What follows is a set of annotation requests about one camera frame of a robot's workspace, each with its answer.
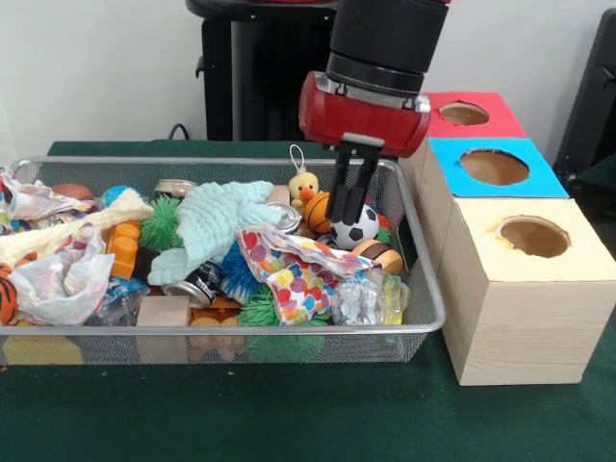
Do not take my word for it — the black floor stand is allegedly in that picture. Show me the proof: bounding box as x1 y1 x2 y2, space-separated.
556 8 616 184

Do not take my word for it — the wooden burger toy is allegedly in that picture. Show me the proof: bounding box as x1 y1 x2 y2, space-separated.
352 240 405 276

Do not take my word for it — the shallow clear mesh bin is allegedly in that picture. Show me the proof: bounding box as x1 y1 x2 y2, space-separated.
0 156 449 367

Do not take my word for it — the cream cloth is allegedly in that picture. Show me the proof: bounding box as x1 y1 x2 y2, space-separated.
0 190 155 268

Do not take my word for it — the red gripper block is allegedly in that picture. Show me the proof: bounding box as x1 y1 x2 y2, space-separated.
297 71 432 225

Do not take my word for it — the small orange basketball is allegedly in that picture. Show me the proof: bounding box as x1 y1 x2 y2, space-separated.
305 191 334 235

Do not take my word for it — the wooden box with three holes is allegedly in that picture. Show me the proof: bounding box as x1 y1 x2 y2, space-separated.
398 91 616 387

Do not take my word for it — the dark green side table cloth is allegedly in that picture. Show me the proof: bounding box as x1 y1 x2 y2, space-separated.
576 152 616 191

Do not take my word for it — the green spiky ball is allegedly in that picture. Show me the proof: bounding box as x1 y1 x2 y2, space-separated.
140 195 184 251

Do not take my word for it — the clear plastic bottle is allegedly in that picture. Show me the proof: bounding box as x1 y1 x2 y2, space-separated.
331 268 411 326

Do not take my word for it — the mint green knit cloth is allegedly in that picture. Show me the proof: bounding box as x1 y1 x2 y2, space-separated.
147 180 287 286

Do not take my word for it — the white plastic bag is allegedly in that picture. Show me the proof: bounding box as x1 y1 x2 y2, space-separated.
10 231 116 324

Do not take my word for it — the dark green tablecloth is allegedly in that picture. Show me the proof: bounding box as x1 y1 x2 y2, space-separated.
0 140 616 462

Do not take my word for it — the small soccer ball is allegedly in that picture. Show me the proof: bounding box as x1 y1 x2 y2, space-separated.
330 204 382 252

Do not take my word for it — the black drink can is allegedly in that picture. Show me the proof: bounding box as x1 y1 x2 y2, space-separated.
161 262 222 309

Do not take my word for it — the colourful polka-dot cloth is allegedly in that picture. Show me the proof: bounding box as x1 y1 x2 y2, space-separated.
237 223 378 324

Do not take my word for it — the yellow duck toy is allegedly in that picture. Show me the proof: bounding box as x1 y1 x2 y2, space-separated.
287 144 321 215

